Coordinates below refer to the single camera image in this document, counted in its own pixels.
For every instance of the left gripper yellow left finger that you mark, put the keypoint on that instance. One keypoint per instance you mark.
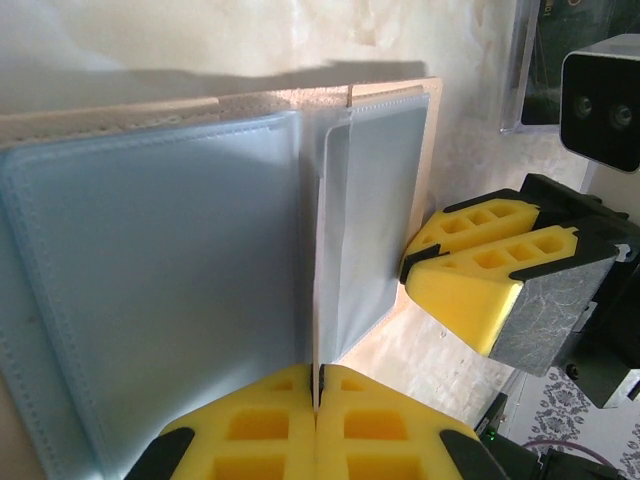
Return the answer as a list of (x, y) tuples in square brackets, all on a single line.
[(240, 435)]

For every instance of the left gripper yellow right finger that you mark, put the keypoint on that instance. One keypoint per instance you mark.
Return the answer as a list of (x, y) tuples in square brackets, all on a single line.
[(390, 435)]

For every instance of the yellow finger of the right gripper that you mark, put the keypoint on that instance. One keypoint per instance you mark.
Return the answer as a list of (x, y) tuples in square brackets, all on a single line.
[(465, 305), (475, 220)]

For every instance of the light blue box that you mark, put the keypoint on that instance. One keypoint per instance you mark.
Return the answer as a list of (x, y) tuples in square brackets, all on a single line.
[(150, 250)]

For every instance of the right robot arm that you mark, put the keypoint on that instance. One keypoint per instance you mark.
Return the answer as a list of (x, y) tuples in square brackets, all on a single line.
[(510, 450)]

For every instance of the black card gold lines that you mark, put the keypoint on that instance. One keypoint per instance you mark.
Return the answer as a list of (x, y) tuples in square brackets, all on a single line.
[(540, 75)]

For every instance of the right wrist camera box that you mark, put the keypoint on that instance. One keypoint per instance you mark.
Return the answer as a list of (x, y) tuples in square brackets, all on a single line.
[(600, 110)]

